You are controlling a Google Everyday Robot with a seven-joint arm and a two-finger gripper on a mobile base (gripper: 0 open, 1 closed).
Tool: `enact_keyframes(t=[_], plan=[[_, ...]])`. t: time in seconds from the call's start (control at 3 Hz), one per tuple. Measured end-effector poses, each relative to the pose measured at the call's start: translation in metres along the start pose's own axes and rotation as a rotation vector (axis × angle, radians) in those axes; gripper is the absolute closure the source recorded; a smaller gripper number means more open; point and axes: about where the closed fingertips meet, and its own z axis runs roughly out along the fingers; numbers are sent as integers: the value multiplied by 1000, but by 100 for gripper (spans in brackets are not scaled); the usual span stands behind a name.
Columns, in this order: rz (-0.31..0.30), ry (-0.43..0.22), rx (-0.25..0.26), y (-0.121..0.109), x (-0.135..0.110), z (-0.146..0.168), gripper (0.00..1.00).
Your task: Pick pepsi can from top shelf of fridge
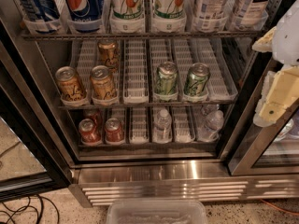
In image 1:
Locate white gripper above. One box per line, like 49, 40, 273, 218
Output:
252, 0, 299, 127

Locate middle wire shelf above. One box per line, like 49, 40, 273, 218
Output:
58, 101, 235, 110

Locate white 7up can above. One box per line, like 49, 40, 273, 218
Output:
154, 0, 184, 19
111, 0, 142, 21

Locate left white 7up can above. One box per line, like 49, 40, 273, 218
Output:
111, 0, 142, 21

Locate right clear water bottle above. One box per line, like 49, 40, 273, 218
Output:
199, 110, 224, 142

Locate white tea can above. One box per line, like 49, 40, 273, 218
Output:
191, 0, 227, 29
233, 0, 269, 30

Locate rear gold can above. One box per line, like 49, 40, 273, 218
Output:
97, 40, 120, 72

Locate clear water bottle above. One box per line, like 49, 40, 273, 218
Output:
153, 108, 172, 144
199, 110, 224, 142
201, 104, 220, 117

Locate green can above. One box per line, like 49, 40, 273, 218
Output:
184, 63, 210, 97
155, 62, 178, 95

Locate orange floor cable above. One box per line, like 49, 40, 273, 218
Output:
260, 199, 299, 217

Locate right glass fridge door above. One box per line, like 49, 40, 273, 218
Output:
228, 51, 299, 175

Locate right white 7up can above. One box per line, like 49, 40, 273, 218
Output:
154, 0, 184, 19

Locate glass fridge door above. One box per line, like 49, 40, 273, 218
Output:
228, 51, 299, 175
0, 21, 71, 202

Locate front left gold can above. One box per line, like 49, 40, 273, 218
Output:
55, 66, 87, 102

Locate rear red can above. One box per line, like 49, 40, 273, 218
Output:
83, 108, 103, 126

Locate left green can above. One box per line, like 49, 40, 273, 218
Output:
155, 62, 178, 95

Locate stainless fridge cabinet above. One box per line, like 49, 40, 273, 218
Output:
0, 0, 298, 207

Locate empty white can tray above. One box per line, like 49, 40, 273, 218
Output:
122, 40, 149, 104

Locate front left red can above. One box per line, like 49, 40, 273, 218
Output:
78, 119, 101, 143

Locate rear clear water bottle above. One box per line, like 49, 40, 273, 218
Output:
201, 104, 220, 117

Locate gold can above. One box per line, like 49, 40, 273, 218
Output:
90, 65, 117, 100
97, 40, 120, 72
55, 66, 87, 102

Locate clear plastic bin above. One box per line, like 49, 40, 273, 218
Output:
106, 198, 208, 224

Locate right green can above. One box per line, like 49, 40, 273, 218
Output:
184, 63, 210, 97

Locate red can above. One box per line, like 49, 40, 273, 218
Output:
83, 108, 103, 126
105, 118, 124, 142
78, 119, 101, 143

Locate middle clear water bottle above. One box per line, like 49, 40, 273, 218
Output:
153, 108, 172, 144

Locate right white tea can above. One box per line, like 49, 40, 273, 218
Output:
233, 0, 269, 30

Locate left white tea can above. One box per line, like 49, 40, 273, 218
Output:
191, 0, 227, 29

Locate left glass fridge door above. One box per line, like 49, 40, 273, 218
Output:
0, 21, 71, 202

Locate blue pepsi can with logo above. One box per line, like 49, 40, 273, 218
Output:
65, 0, 104, 22

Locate left blue pepsi can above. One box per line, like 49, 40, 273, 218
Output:
20, 0, 60, 21

